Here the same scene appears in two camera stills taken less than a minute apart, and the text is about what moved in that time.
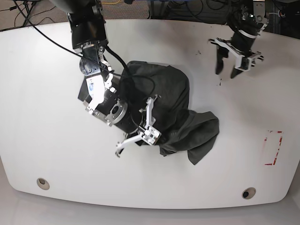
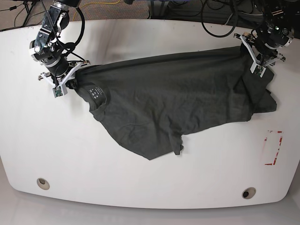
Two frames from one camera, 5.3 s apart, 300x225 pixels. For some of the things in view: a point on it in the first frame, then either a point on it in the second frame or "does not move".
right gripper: [240, 46] to [260, 54]
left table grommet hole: [42, 183] does not move
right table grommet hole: [248, 193] does not move
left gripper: [130, 118] to [60, 72]
